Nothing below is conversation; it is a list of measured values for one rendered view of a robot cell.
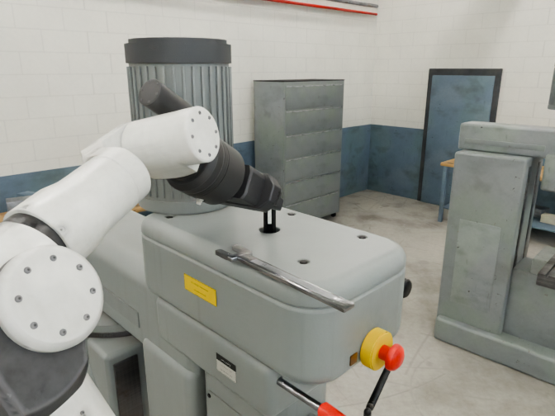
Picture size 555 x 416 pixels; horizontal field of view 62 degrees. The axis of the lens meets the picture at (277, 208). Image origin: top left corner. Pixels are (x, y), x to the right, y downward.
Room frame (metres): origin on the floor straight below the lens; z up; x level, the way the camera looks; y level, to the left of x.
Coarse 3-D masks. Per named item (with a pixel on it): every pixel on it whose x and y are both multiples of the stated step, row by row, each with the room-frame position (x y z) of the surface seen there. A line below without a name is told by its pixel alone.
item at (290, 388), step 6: (282, 384) 0.59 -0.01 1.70; (288, 384) 0.58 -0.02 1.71; (288, 390) 0.57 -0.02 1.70; (294, 390) 0.57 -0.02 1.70; (300, 390) 0.57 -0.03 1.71; (300, 396) 0.56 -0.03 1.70; (306, 396) 0.56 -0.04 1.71; (306, 402) 0.55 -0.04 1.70; (312, 402) 0.54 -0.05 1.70; (318, 402) 0.54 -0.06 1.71; (312, 408) 0.54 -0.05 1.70; (318, 408) 0.54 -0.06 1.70; (324, 408) 0.53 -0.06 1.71; (330, 408) 0.53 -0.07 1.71; (318, 414) 0.53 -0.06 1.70; (324, 414) 0.52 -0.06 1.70; (330, 414) 0.52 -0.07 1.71; (336, 414) 0.51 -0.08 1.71; (342, 414) 0.51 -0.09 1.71
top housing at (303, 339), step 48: (144, 240) 0.81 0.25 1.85; (192, 240) 0.71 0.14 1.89; (240, 240) 0.70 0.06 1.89; (288, 240) 0.70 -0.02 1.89; (336, 240) 0.70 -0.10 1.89; (384, 240) 0.70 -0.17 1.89; (192, 288) 0.70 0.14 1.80; (240, 288) 0.61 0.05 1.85; (288, 288) 0.55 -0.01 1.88; (336, 288) 0.55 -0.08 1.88; (384, 288) 0.62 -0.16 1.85; (240, 336) 0.61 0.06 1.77; (288, 336) 0.54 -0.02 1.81; (336, 336) 0.54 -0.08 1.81
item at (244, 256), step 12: (216, 252) 0.64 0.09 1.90; (240, 252) 0.64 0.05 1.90; (252, 264) 0.59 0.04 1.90; (264, 264) 0.59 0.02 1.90; (276, 276) 0.56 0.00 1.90; (288, 276) 0.55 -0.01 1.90; (300, 288) 0.52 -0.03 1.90; (312, 288) 0.52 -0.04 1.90; (324, 300) 0.49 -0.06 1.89; (336, 300) 0.49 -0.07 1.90; (348, 300) 0.49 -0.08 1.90
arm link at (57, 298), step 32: (32, 256) 0.30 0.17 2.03; (64, 256) 0.32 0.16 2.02; (0, 288) 0.28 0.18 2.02; (32, 288) 0.29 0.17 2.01; (64, 288) 0.31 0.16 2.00; (96, 288) 0.32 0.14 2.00; (0, 320) 0.27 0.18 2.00; (32, 320) 0.28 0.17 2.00; (64, 320) 0.29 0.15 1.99; (96, 320) 0.31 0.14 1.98; (0, 352) 0.26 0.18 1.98; (32, 352) 0.27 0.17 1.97; (64, 352) 0.29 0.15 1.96; (0, 384) 0.25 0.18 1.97; (32, 384) 0.26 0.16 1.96; (64, 384) 0.27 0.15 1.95
